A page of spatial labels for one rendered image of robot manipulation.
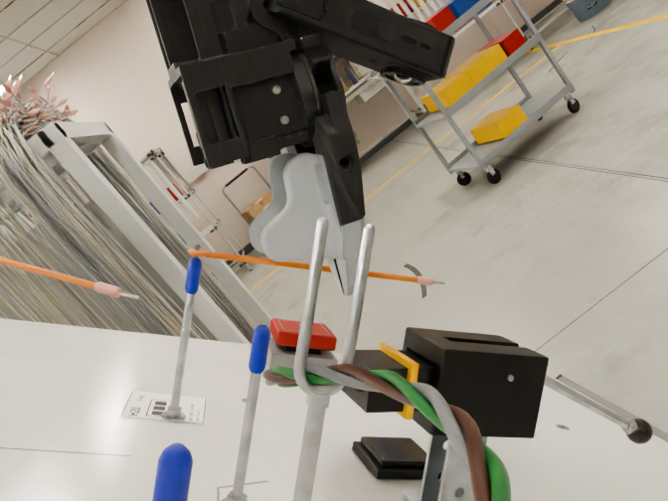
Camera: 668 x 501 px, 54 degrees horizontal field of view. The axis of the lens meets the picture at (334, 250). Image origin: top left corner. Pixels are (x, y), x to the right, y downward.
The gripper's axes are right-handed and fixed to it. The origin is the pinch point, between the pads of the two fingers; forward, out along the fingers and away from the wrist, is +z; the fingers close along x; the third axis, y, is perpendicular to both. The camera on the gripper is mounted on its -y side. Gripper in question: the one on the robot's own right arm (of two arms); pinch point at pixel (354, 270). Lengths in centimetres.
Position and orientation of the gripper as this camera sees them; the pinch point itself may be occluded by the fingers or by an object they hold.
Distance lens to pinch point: 40.3
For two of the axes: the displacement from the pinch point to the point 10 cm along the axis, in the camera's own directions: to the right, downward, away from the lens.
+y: -9.1, 3.1, -2.7
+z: 2.5, 9.4, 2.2
